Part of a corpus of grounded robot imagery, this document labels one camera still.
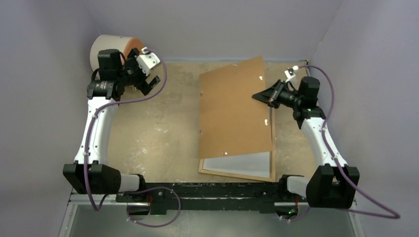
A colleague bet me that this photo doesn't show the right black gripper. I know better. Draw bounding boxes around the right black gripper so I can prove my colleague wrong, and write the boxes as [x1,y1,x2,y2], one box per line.
[251,80,302,110]

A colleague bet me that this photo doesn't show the wooden picture frame with glass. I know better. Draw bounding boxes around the wooden picture frame with glass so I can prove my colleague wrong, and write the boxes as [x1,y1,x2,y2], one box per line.
[198,106,276,182]

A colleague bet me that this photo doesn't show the white cylindrical drum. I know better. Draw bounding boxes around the white cylindrical drum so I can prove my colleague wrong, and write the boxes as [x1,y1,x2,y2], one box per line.
[89,35,145,71]

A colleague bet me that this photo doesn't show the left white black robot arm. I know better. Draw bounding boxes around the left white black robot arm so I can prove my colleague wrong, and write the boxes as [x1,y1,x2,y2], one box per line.
[63,47,161,202]

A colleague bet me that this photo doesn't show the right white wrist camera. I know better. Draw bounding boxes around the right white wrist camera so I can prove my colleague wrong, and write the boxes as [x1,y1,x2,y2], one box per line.
[284,65,299,83]

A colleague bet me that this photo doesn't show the glossy printed photo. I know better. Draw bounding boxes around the glossy printed photo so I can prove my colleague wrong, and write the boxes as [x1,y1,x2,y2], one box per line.
[200,151,275,179]

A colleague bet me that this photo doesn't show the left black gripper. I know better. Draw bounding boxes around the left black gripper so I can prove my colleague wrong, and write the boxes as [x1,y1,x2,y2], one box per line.
[117,48,160,94]

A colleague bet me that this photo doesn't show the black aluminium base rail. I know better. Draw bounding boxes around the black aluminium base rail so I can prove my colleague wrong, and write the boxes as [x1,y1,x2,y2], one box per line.
[68,182,357,217]

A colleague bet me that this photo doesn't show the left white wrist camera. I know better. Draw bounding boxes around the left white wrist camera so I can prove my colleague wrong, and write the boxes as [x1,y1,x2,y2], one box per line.
[136,47,161,76]

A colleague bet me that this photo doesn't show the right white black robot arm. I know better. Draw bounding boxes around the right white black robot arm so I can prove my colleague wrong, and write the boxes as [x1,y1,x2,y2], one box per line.
[252,77,360,209]

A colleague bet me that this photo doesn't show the brown cardboard backing board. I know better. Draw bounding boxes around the brown cardboard backing board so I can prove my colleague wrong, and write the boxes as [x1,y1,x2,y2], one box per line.
[199,56,272,159]

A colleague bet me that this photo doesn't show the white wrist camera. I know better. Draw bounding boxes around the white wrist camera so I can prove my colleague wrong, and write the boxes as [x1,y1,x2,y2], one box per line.
[284,65,299,83]
[136,47,161,76]

